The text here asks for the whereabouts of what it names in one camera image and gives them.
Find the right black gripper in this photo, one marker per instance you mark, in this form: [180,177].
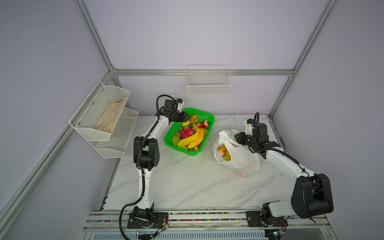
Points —
[240,139]

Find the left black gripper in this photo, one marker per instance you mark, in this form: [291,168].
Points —
[183,118]

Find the yellow banana bunch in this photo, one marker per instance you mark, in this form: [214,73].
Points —
[192,143]
[224,148]

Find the green pear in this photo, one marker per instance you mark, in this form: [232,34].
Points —
[175,140]

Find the white lemon print plastic bag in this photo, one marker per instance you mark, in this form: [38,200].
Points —
[243,163]

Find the green guava fruit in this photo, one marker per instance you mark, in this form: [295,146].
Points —
[227,158]

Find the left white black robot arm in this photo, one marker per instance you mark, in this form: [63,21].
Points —
[147,156]

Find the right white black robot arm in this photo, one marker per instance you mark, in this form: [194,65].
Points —
[312,193]

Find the green plastic basket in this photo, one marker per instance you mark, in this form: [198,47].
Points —
[175,130]

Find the red dragon fruit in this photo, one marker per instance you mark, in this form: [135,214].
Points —
[186,132]

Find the lower white mesh shelf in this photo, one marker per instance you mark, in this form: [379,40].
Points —
[116,146]

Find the white mesh shelf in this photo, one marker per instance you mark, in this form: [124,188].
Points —
[86,116]
[116,146]

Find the beige cloth in shelf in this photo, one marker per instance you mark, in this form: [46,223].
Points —
[110,115]

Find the upper white mesh shelf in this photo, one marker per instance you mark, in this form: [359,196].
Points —
[86,116]

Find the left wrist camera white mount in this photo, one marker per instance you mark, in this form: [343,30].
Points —
[180,105]

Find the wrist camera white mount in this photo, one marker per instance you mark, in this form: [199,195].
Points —
[249,126]
[180,105]

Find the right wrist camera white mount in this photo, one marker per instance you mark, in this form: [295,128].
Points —
[249,126]

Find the white wire wall basket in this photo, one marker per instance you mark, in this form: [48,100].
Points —
[208,80]

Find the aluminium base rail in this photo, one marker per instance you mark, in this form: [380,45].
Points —
[208,225]

